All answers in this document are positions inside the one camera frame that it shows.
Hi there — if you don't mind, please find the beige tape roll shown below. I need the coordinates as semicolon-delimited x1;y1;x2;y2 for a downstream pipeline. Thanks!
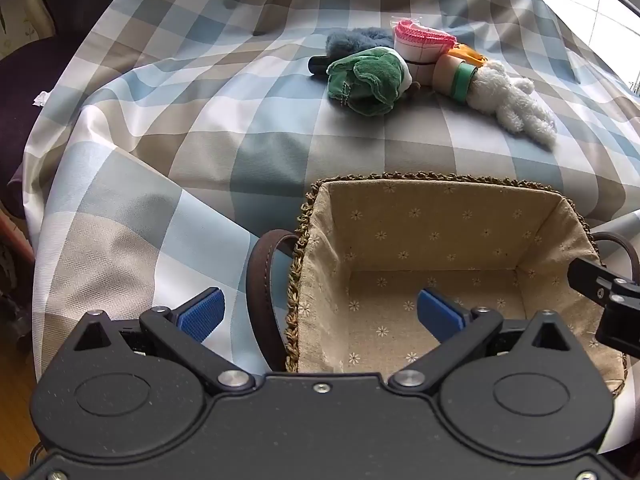
432;54;466;94

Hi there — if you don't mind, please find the blue beige checked tablecloth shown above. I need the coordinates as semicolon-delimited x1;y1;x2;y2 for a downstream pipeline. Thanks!
30;0;640;456

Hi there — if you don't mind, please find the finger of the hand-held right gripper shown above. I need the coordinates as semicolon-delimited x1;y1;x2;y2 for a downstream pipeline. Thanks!
567;255;640;358

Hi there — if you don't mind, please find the blue fluffy plush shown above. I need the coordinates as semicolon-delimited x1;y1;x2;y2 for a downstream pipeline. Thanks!
326;28;396;59

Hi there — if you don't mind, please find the pink-edged white cloth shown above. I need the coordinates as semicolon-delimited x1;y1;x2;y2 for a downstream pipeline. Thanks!
392;19;457;86

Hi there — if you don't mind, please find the orange satin drawstring pouch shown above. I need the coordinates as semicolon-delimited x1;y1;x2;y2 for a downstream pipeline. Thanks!
446;45;487;69

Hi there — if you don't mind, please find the dark upholstered chair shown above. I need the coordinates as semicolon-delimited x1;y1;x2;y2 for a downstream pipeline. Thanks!
0;0;147;221

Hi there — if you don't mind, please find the woven basket with fabric liner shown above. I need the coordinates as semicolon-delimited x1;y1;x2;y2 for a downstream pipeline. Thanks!
246;172;640;398

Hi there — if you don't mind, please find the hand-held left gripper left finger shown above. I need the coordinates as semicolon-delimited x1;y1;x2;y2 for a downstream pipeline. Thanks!
74;287;253;395

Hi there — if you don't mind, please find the green plush cabbage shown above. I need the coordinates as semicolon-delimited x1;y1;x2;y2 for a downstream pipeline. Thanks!
326;46;414;117

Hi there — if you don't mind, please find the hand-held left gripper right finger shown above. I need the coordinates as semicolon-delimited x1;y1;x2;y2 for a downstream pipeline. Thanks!
389;289;577;395

